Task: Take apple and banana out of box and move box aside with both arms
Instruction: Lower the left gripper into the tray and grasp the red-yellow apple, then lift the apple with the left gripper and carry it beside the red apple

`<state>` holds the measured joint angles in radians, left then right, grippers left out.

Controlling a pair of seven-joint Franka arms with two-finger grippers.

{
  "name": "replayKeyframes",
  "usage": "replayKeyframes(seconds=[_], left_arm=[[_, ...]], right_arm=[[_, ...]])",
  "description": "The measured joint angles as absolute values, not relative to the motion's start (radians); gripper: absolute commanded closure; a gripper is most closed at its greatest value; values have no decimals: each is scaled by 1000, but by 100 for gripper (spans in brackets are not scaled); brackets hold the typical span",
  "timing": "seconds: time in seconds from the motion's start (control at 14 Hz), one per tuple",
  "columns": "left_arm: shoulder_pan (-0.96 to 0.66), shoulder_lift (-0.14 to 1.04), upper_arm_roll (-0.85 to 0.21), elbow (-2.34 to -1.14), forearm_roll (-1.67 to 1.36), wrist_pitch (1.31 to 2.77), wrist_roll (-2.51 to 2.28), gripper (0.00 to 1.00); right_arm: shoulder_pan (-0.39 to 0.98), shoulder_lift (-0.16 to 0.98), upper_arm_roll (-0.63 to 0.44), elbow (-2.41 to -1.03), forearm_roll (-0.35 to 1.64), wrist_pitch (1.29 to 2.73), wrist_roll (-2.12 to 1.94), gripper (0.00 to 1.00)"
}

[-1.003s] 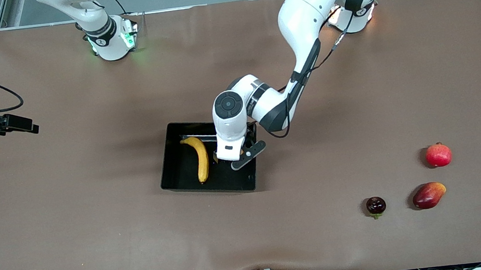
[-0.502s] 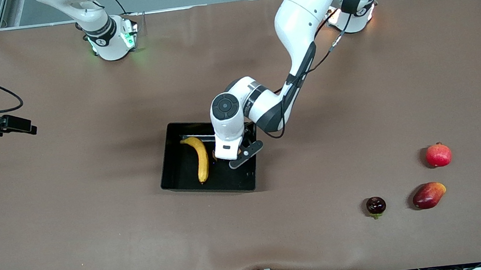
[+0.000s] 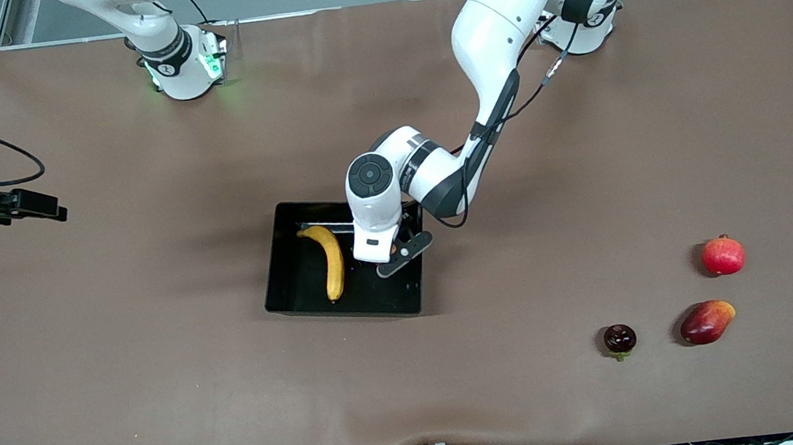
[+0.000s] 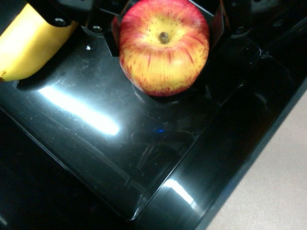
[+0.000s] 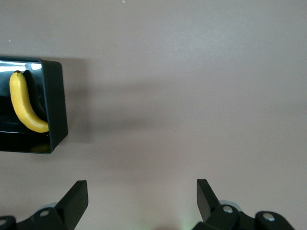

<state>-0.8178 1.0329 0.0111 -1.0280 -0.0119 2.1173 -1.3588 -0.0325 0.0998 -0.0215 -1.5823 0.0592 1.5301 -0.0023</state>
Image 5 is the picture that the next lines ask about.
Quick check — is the yellow banana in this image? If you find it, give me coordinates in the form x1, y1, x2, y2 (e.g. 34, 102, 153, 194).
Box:
9, 70, 50, 133

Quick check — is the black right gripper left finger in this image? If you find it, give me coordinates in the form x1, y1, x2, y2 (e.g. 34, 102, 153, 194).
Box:
0, 180, 89, 230

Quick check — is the black rectangular plastic box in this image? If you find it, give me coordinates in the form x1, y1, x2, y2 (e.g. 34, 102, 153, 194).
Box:
0, 56, 69, 155

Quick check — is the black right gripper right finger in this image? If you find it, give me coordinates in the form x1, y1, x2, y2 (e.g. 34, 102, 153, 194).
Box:
193, 179, 295, 230

